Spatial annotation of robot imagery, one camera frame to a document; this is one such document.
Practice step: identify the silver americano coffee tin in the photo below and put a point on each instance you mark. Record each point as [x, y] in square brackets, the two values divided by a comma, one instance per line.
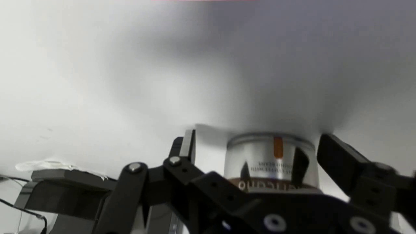
[260, 161]

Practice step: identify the black coffee machine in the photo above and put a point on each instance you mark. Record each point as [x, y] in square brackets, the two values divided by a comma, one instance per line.
[73, 200]

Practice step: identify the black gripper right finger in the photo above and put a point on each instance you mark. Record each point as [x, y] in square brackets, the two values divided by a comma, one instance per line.
[359, 177]

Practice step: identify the clear tray under coffee machine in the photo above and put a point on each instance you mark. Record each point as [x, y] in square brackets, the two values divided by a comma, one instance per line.
[47, 164]

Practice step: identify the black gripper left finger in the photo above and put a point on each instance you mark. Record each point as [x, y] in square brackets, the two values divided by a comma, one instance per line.
[182, 190]

